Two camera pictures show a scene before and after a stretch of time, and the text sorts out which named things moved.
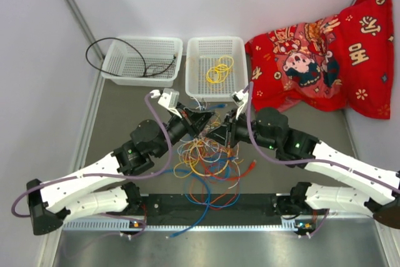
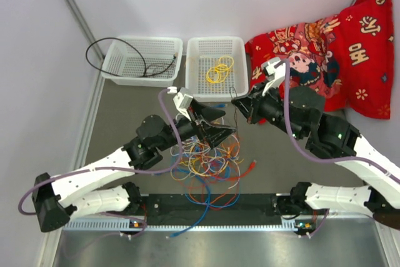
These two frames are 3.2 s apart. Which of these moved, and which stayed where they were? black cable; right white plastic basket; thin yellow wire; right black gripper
Moved: right black gripper
Stayed: right white plastic basket; thin yellow wire; black cable
